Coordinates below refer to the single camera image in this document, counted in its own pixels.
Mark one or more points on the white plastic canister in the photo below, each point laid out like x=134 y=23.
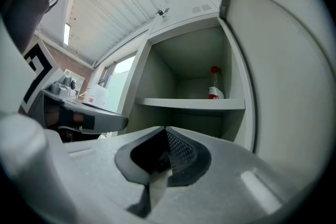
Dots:
x=98 y=97

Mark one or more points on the grey metal locker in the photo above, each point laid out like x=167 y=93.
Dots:
x=275 y=73

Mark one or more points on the short ceiling light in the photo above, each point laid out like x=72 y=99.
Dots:
x=67 y=34

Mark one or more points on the person's left hand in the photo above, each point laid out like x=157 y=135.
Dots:
x=52 y=118

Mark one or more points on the small red-capped bottle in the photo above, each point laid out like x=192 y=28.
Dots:
x=215 y=86

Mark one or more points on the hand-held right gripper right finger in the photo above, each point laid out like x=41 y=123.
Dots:
x=223 y=186

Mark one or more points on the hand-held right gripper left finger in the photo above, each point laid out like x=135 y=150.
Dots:
x=105 y=178

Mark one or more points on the person's black shirt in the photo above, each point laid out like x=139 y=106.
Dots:
x=31 y=0

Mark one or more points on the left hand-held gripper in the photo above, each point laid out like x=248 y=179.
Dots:
x=39 y=73

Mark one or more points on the black-framed window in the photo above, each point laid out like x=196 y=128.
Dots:
x=118 y=81

